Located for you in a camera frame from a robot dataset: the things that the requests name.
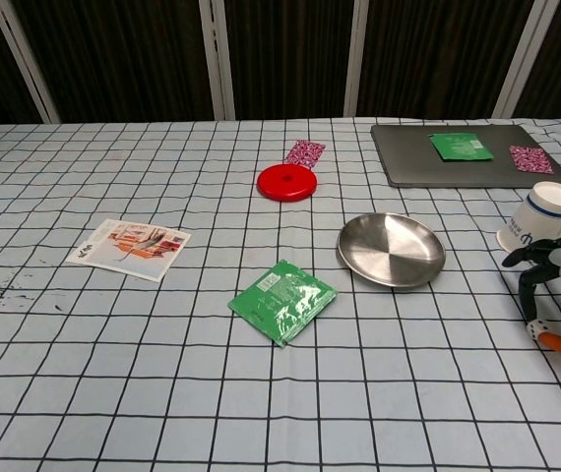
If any white paper cup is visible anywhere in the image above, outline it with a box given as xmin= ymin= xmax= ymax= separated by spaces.
xmin=495 ymin=180 xmax=561 ymax=252

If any round steel plate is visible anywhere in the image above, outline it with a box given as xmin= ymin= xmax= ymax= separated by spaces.
xmin=336 ymin=211 xmax=447 ymax=290

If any pink patterned sachet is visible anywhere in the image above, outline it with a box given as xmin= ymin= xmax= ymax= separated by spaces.
xmin=508 ymin=144 xmax=555 ymax=175
xmin=283 ymin=139 xmax=328 ymax=171

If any small green foil packet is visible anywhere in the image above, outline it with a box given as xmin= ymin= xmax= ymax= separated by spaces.
xmin=427 ymin=131 xmax=496 ymax=162

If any grey closed laptop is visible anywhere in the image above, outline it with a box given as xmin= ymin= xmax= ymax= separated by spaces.
xmin=370 ymin=123 xmax=561 ymax=189

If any large green foil packet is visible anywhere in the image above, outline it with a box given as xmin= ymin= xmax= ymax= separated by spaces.
xmin=226 ymin=259 xmax=340 ymax=349

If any red round disc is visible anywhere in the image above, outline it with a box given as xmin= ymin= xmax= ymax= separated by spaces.
xmin=256 ymin=163 xmax=320 ymax=204

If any light blue checked tablecloth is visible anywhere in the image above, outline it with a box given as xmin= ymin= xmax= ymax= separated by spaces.
xmin=0 ymin=116 xmax=561 ymax=472

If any illustrated postcard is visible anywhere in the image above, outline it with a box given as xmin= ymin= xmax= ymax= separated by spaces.
xmin=66 ymin=218 xmax=192 ymax=282

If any white metal frame post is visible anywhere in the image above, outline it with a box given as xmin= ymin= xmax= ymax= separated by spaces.
xmin=493 ymin=0 xmax=551 ymax=119
xmin=0 ymin=0 xmax=61 ymax=124
xmin=343 ymin=0 xmax=371 ymax=119
xmin=198 ymin=0 xmax=236 ymax=121

